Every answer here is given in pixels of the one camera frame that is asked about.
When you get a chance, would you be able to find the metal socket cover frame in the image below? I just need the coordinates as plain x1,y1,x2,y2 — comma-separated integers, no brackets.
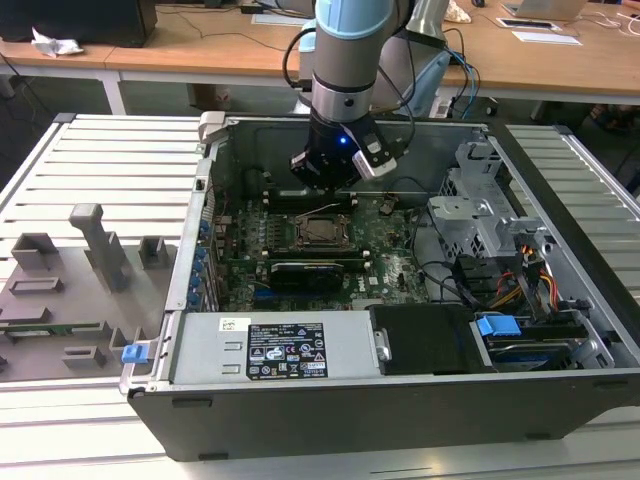
295,215,351,249

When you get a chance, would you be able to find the black RAM slot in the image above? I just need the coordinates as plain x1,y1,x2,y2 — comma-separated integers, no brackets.
263,201,358,211
264,196,357,205
227,262,374,274
229,252,374,262
267,192,354,200
269,187,351,195
230,248,374,257
228,257,374,268

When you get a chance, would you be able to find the CPU socket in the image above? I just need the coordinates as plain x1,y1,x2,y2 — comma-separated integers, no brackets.
292,212,354,251

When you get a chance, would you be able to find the black graphics card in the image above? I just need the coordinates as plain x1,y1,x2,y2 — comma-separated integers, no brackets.
269,259,347,292

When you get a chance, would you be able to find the grey plastic case latch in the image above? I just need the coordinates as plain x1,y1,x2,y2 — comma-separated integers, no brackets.
197,110,229,146

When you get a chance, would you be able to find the green motherboard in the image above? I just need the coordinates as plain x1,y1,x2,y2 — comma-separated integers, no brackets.
209,194,436,314

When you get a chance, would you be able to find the silver metal drive cage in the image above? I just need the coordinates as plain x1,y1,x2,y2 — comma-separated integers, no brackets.
427,142,551,261

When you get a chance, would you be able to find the wooden desk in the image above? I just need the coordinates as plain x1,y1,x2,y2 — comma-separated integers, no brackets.
0,0,640,121

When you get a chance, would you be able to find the black plastic shroud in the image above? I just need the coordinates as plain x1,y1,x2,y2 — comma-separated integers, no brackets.
372,304,496,376

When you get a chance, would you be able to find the grey power supply with label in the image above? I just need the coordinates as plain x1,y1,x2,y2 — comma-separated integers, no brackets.
169,312,374,386

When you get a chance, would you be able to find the hard disk in blue carrier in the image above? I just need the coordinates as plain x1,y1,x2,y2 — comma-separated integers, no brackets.
474,312,589,374

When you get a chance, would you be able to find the white paper sheet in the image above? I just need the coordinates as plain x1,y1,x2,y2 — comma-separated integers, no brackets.
512,30,584,46

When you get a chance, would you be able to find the grey metal PC case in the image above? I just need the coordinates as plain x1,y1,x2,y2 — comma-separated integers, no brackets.
118,110,636,464

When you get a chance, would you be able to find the silver laptop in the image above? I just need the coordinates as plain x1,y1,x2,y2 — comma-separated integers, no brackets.
502,0,589,21

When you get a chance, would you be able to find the blue case latch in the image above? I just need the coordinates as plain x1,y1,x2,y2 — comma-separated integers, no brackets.
122,343,151,365

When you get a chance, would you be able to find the black box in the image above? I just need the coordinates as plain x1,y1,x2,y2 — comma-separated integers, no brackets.
0,0,159,49

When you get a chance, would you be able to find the grey parts rack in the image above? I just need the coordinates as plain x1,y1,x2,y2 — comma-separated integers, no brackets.
0,202,176,384

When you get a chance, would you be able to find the crumpled white paper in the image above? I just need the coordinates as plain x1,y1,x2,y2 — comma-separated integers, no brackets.
30,27,86,57

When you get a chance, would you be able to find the green RAM stick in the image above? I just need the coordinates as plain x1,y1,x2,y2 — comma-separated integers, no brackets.
0,322,104,335

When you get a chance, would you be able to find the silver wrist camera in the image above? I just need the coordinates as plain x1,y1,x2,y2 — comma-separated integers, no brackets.
351,130,399,181

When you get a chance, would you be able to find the blue cable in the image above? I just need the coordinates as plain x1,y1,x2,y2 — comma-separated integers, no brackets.
447,27,482,119

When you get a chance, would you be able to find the orange wire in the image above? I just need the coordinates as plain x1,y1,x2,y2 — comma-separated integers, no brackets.
492,272,526,309

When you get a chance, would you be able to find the yellow red power wire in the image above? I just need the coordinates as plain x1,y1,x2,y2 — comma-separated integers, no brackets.
537,267,560,307

